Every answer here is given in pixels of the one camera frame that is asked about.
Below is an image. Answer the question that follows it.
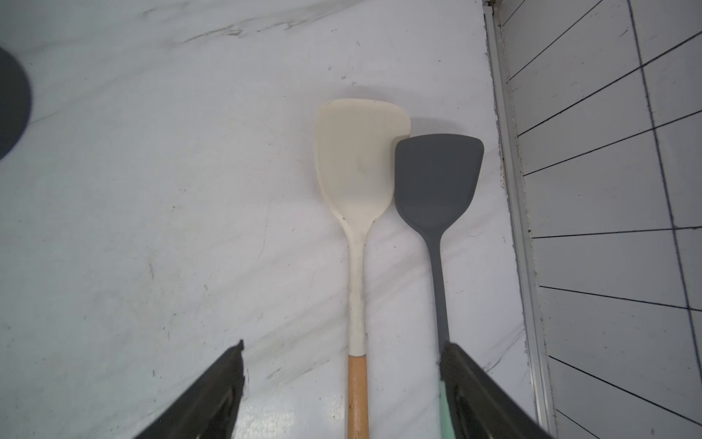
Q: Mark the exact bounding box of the cream spatula light wood handle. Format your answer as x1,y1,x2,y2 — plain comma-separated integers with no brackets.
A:
314,99,411,438

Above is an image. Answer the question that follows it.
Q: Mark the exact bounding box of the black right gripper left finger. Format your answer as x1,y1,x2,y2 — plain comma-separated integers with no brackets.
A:
137,340,245,439

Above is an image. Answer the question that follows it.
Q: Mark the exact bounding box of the grey utensil rack stand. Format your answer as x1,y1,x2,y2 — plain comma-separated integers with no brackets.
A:
0,49,33,158

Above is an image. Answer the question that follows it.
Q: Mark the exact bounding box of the grey spatula mint handle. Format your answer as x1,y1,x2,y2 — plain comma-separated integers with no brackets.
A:
393,132,486,439

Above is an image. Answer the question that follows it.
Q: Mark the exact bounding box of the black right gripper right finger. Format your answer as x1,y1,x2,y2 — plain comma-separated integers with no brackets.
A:
440,342,548,438

